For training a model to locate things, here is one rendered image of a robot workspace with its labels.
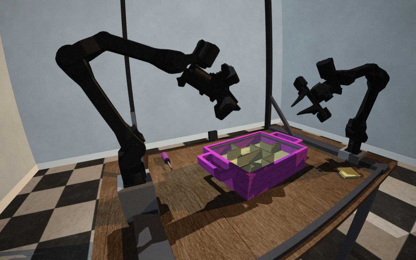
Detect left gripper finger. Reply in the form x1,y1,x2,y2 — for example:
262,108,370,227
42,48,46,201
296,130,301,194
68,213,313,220
297,104,320,115
291,87,307,107

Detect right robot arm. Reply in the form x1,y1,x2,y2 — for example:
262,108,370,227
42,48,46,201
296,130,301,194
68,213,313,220
55,31,240,188

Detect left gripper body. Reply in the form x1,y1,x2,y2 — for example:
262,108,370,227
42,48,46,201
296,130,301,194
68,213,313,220
294,76,331,122

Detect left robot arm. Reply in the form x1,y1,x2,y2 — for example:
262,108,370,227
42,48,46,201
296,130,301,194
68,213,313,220
310,58,390,155

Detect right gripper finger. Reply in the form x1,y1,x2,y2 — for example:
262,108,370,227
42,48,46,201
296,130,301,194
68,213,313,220
225,87,238,104
230,94,241,111

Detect pink-handled screwdriver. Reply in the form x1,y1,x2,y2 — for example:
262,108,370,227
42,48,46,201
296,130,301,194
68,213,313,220
161,152,171,168

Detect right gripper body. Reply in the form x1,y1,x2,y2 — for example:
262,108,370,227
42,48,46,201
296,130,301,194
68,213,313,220
198,73,236,120

